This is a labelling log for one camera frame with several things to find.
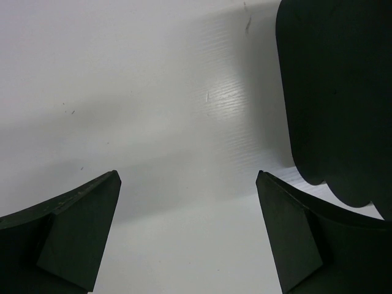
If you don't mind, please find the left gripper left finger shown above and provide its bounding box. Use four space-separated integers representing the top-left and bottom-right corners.
1 170 121 293

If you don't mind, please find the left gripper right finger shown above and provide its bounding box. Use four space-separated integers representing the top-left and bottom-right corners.
256 171 391 293

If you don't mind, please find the black drawer cabinet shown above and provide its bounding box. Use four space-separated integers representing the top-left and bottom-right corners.
276 0 391 221

